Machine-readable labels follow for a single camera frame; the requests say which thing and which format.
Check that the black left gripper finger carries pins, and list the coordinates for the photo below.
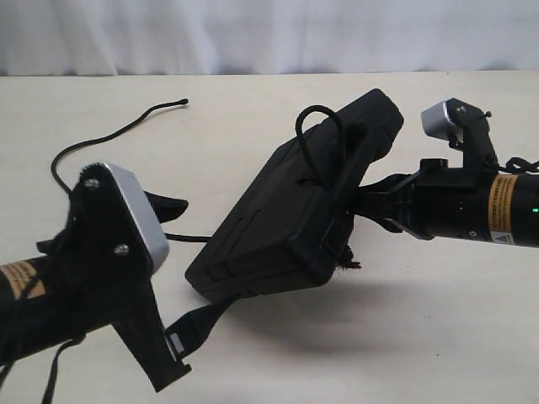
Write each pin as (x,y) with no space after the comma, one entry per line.
(166,209)
(193,328)

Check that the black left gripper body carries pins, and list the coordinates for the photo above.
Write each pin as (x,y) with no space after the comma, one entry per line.
(105,276)

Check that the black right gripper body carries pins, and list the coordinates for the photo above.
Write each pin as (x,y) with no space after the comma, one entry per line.
(389,201)

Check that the black plastic carrying case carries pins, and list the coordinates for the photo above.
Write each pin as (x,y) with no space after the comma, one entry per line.
(291,226)

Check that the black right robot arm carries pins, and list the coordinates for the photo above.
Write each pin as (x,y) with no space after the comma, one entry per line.
(472,204)

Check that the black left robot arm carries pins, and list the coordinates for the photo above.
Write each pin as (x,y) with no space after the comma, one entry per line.
(33,312)

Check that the white backdrop curtain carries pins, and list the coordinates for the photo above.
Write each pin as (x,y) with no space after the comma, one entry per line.
(108,38)

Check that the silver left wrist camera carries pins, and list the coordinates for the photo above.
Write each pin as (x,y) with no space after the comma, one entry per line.
(142,215)

